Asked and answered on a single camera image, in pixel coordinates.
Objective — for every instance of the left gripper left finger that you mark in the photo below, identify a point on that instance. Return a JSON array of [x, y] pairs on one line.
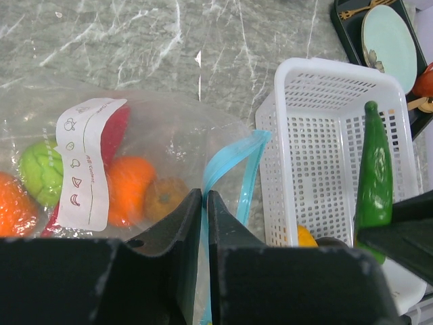
[[149, 279]]

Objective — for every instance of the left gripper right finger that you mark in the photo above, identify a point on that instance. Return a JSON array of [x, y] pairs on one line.
[[252, 283]]

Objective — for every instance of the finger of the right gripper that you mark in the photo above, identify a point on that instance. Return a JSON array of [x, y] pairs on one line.
[[408, 239]]

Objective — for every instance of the green chili pepper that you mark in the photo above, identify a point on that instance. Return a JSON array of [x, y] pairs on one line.
[[375, 186]]

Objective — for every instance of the yellow orange persimmon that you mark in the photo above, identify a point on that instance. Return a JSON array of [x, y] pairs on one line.
[[305, 239]]

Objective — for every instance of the dark purple mangosteen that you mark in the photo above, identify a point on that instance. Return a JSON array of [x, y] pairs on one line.
[[331, 242]]

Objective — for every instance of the brown kiwi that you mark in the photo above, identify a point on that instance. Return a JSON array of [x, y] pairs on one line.
[[163, 197]]

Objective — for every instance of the orange tangerine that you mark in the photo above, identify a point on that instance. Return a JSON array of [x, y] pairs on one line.
[[19, 213], [129, 177]]

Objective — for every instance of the clear blue-zipper zip bag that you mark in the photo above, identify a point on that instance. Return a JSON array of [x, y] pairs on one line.
[[206, 148]]

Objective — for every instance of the red chili pepper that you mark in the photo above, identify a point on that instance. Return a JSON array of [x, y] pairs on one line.
[[111, 139]]

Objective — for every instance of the green lime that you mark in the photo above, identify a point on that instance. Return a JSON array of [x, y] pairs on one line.
[[41, 172]]

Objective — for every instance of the wooden spoon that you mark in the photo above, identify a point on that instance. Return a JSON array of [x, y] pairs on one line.
[[424, 104]]

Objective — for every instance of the white plastic basket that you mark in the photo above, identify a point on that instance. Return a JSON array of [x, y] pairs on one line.
[[310, 167]]

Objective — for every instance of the orange small cup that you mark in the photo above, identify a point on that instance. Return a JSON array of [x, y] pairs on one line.
[[423, 86]]

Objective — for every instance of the light green plate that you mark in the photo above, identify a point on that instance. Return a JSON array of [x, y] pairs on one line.
[[388, 45]]

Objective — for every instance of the wooden fork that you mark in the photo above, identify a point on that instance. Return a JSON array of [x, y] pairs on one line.
[[373, 3]]

